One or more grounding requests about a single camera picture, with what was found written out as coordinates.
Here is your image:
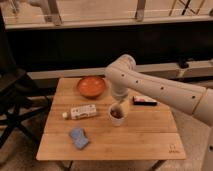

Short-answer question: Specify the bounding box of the dark red pepper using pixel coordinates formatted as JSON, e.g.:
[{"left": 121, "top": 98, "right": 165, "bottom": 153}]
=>
[{"left": 111, "top": 111, "right": 123, "bottom": 119}]

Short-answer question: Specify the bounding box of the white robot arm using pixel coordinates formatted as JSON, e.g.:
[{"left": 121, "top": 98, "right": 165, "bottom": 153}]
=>
[{"left": 105, "top": 54, "right": 213, "bottom": 171}]

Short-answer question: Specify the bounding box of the white ceramic cup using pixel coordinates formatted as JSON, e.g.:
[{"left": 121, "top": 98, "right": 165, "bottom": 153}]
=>
[{"left": 108, "top": 103, "right": 125, "bottom": 127}]

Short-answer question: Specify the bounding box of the black flat box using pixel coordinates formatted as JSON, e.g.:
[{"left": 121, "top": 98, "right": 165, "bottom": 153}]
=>
[{"left": 133, "top": 96, "right": 157, "bottom": 106}]

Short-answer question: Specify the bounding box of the orange bowl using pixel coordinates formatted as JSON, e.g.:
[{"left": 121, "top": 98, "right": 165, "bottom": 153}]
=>
[{"left": 77, "top": 76, "right": 106, "bottom": 98}]

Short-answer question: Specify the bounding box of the white bottle lying down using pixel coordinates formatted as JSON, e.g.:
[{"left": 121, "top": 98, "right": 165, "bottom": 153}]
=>
[{"left": 62, "top": 104, "right": 97, "bottom": 120}]

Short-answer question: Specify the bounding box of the wooden folding table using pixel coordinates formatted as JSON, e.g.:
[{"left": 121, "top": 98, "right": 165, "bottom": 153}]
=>
[{"left": 37, "top": 78, "right": 186, "bottom": 161}]

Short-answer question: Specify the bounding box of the blue sponge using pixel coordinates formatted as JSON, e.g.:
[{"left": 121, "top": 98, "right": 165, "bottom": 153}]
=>
[{"left": 69, "top": 127, "right": 89, "bottom": 150}]

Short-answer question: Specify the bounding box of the black office chair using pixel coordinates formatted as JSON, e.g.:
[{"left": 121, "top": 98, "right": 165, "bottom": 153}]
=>
[{"left": 0, "top": 9, "right": 51, "bottom": 148}]

